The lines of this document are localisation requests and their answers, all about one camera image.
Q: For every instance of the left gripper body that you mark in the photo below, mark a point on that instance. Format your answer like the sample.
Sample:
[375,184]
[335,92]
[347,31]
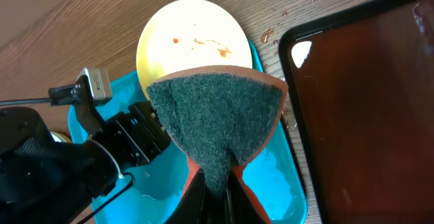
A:
[132,139]

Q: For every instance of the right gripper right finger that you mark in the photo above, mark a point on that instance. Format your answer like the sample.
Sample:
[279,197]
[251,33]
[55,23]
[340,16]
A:
[238,207]

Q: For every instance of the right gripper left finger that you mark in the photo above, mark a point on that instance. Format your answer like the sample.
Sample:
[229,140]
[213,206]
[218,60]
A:
[190,208]

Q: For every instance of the light blue plate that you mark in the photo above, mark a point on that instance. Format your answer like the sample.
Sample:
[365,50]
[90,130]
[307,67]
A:
[60,138]

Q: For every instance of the red green scrub sponge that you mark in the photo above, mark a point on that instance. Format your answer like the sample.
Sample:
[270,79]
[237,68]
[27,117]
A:
[221,118]

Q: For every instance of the yellow-green plate top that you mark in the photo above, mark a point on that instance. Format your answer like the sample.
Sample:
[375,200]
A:
[186,34]

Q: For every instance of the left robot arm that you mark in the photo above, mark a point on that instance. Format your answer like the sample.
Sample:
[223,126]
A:
[45,181]

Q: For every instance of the dark brown black tray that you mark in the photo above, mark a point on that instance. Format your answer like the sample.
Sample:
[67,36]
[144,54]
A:
[361,87]

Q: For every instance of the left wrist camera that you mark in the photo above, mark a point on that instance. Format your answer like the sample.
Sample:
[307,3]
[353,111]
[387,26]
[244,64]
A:
[92,83]

